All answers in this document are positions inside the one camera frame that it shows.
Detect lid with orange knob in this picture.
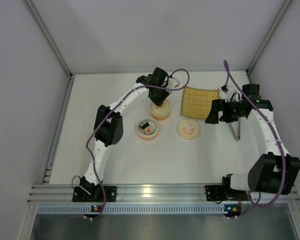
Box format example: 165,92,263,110
150,100,171,113

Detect orange bowl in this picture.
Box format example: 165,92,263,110
150,110,171,121

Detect metal tongs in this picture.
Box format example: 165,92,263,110
227,118,241,142

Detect sushi roll dark centre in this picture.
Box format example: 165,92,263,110
139,121,150,130

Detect sushi roll orange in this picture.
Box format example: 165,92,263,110
144,127,155,136

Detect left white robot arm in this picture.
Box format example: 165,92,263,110
72,67,173,202

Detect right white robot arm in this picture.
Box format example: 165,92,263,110
205,83,300,195

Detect pink bowl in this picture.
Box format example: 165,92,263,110
136,117,160,141

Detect bamboo sushi mat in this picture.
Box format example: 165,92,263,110
180,87,220,120

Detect lid with pink knob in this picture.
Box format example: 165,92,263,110
177,119,201,140

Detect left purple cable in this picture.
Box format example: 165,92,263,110
86,69,190,221

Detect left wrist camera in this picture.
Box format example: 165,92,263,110
166,77,180,89

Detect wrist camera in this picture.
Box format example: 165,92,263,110
221,85,241,102
166,77,180,89

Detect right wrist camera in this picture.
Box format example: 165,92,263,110
221,85,241,102

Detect right aluminium frame post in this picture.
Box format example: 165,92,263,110
245,0,294,77

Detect aluminium frame post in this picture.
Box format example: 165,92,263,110
22,0,73,79
245,0,294,77

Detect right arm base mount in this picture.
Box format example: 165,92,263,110
204,174,248,204

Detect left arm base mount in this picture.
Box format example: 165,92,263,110
72,176,117,203

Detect left aluminium frame post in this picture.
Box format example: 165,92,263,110
22,0,73,79

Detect slotted cable duct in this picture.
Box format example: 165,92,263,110
37,203,243,216

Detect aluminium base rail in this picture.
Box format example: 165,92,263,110
27,183,300,205

